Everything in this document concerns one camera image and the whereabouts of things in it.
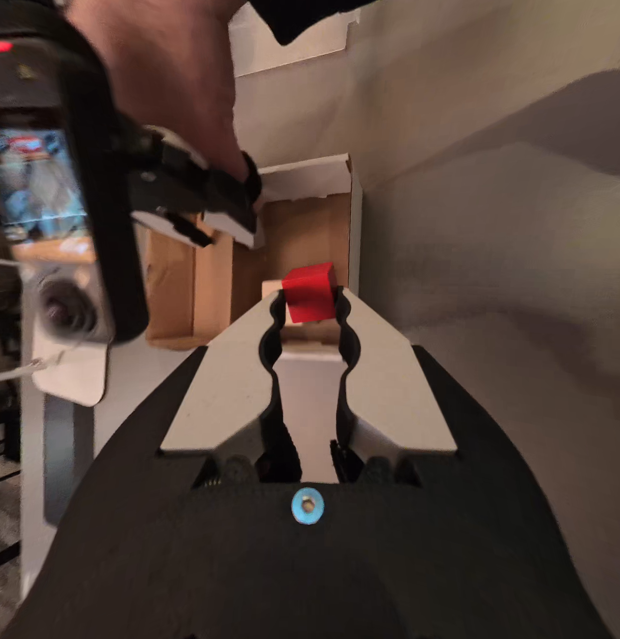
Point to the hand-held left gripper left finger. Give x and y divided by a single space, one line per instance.
215 399

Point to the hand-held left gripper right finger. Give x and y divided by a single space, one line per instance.
405 399

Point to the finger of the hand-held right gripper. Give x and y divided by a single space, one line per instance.
230 227
150 219

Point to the large plain wooden cube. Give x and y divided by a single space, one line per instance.
272 289

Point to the white cardboard box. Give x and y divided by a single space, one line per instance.
310 234

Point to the red cube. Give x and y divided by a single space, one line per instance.
310 294

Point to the person's right hand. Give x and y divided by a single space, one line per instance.
165 75

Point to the round white mount disc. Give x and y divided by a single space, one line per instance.
65 312

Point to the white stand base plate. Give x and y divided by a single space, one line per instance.
75 379

